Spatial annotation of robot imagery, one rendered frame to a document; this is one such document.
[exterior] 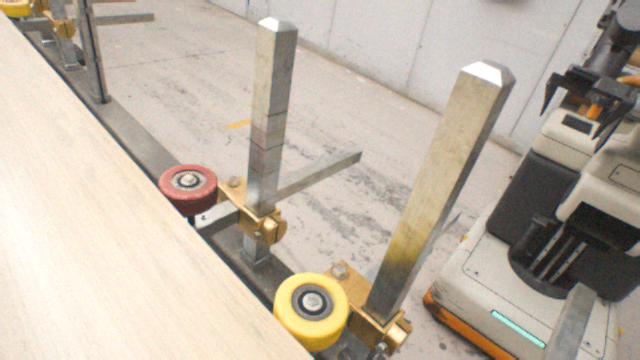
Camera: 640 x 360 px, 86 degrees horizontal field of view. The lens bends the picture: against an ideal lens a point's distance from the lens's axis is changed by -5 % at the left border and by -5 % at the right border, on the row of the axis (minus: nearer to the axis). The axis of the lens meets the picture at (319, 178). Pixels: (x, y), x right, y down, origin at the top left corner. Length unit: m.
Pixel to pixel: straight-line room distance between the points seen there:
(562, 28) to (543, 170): 1.65
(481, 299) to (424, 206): 1.09
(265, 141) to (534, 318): 1.19
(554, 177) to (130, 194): 1.32
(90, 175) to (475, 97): 0.49
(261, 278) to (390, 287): 0.29
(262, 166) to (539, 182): 1.16
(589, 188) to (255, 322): 0.97
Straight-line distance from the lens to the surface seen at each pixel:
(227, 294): 0.41
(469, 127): 0.31
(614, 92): 0.80
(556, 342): 0.62
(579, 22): 2.97
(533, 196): 1.53
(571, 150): 1.45
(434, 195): 0.35
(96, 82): 1.19
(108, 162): 0.60
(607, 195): 1.17
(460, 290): 1.43
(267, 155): 0.52
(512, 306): 1.45
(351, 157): 0.79
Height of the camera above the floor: 1.24
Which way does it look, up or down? 36 degrees down
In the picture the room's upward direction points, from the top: 12 degrees clockwise
